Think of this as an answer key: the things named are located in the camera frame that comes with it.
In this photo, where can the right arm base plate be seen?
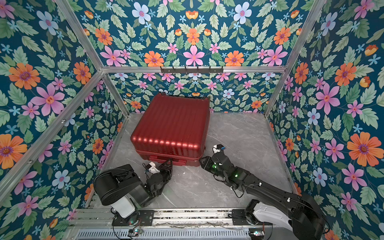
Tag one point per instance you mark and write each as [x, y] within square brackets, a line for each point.
[242, 218]

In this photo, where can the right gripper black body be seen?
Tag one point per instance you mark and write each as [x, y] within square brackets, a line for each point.
[210, 165]

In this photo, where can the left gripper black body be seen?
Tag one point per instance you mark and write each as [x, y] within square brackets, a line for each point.
[165, 174]

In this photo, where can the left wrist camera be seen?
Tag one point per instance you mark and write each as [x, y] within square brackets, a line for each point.
[151, 168]

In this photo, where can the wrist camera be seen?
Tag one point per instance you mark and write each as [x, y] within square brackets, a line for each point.
[151, 168]
[218, 148]

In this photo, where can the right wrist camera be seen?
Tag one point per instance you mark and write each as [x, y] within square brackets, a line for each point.
[218, 148]

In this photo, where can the metal hook rail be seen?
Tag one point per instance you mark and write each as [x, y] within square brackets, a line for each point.
[188, 70]

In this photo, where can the red hard-shell suitcase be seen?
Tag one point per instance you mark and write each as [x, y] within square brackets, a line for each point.
[173, 128]

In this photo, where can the white slotted cable duct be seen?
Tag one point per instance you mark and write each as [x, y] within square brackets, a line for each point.
[164, 234]

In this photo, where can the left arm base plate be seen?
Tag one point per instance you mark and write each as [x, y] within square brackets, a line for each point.
[137, 218]

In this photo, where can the aluminium cage frame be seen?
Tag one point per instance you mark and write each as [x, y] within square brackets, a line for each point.
[11, 179]

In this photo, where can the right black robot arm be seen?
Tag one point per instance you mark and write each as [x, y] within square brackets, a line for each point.
[298, 213]

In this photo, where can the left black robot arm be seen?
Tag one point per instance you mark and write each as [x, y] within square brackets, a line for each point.
[122, 189]

